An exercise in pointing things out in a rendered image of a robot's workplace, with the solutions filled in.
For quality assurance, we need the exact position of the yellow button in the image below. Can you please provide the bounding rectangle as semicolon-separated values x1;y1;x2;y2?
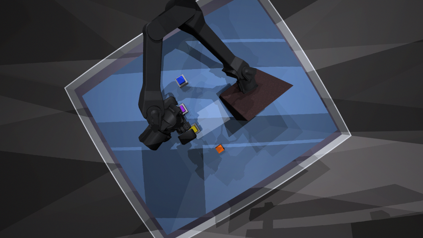
191;123;200;134

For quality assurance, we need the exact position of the orange block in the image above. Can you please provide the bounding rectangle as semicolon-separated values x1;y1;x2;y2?
216;144;224;153

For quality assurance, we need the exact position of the blue button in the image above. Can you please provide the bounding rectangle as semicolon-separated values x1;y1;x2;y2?
175;74;188;88

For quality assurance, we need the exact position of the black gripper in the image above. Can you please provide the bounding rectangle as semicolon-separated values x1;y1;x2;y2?
163;97;197;145

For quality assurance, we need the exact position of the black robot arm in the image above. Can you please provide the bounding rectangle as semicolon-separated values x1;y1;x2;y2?
138;0;258;150

